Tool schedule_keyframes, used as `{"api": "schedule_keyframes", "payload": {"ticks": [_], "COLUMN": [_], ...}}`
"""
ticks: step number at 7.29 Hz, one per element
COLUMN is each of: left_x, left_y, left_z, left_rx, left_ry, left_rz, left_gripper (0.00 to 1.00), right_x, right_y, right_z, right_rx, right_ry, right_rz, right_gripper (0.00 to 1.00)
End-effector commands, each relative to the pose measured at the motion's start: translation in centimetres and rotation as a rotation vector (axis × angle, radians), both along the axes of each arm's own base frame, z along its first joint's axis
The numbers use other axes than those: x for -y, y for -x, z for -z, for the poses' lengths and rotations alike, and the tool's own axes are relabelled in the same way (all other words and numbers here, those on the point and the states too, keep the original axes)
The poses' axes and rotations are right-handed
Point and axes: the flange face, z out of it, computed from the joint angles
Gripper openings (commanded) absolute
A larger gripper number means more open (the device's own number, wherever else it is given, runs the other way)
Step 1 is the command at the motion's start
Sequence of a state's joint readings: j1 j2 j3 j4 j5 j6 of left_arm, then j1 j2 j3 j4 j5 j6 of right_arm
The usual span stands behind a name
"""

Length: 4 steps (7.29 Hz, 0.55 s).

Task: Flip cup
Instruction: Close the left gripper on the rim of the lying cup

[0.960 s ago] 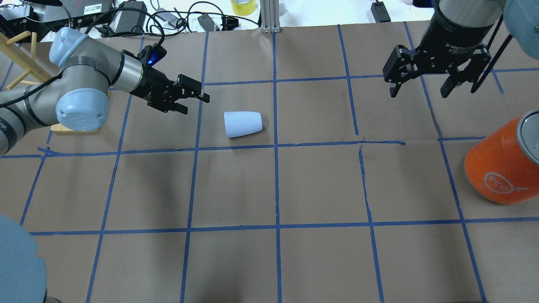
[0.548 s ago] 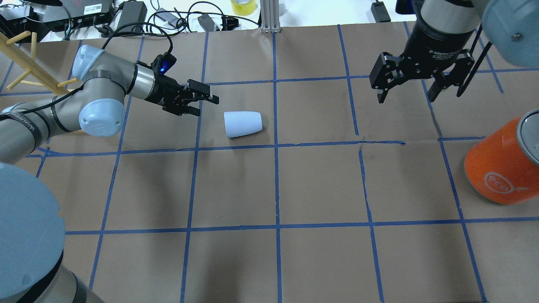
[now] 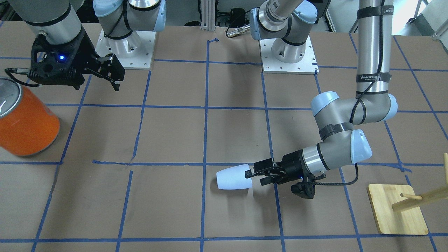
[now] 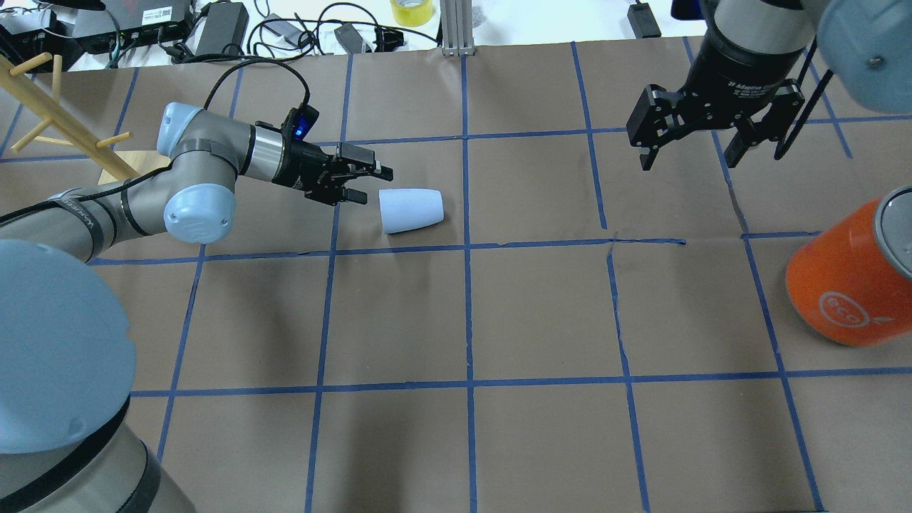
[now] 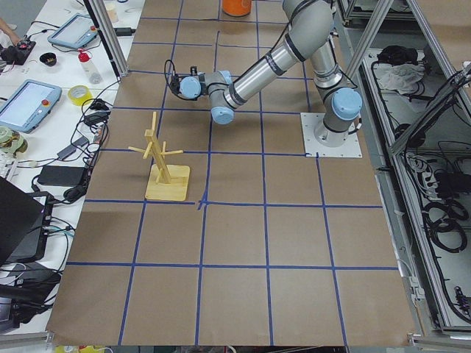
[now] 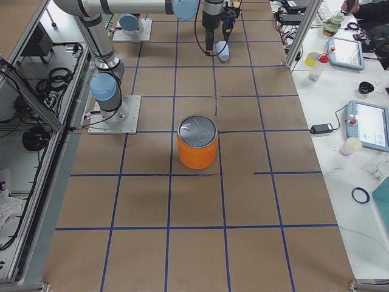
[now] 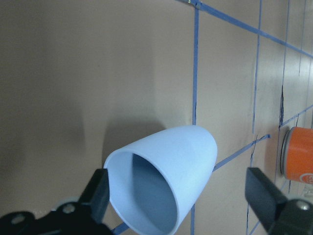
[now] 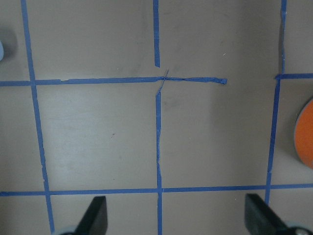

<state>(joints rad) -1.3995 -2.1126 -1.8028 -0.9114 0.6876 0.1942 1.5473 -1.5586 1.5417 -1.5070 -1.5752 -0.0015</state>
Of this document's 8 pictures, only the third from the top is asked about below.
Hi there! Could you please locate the aluminium frame post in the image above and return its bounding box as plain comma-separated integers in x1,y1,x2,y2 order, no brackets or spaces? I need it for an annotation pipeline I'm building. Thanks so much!
198,0,218,33

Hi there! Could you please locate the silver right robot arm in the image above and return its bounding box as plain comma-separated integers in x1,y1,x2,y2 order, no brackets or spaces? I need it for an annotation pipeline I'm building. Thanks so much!
5,0,166,91

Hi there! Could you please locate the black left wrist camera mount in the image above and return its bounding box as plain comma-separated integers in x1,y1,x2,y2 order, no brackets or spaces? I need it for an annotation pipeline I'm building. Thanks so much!
290,171,326,199

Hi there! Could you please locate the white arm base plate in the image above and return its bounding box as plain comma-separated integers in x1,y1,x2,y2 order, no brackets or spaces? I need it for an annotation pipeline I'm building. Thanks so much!
259,37,320,75
96,31,158,70

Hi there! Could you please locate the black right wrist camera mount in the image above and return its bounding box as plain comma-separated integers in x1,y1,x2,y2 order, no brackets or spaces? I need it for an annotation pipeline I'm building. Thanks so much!
27,27,98,87

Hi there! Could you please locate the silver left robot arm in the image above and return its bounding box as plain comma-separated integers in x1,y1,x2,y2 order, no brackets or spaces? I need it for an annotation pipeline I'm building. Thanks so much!
245,0,398,185

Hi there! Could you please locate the orange cylindrical can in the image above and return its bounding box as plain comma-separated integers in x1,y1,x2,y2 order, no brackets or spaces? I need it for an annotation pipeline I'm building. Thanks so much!
0,77,60,156

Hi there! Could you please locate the silver cable connector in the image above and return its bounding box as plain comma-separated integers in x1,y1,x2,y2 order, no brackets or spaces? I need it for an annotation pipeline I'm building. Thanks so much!
226,24,251,38

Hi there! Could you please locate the wooden mug tree stand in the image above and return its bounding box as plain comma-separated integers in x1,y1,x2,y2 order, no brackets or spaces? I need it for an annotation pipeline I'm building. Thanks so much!
367,153,448,235

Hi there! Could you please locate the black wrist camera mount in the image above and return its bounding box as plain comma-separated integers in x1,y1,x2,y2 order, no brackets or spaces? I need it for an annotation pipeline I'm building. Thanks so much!
290,171,326,199
27,27,98,87

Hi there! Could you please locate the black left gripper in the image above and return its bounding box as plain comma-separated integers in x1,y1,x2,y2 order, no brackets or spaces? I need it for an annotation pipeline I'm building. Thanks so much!
244,150,310,186

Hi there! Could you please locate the black power adapter box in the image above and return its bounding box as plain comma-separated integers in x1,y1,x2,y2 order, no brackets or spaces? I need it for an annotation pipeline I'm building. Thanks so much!
226,8,248,28

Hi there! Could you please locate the light blue plastic cup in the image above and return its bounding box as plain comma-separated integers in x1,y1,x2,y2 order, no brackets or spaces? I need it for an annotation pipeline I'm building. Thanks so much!
216,164,253,190

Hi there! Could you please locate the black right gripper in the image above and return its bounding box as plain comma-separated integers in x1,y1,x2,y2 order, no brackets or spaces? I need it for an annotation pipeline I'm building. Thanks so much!
72,53,125,92

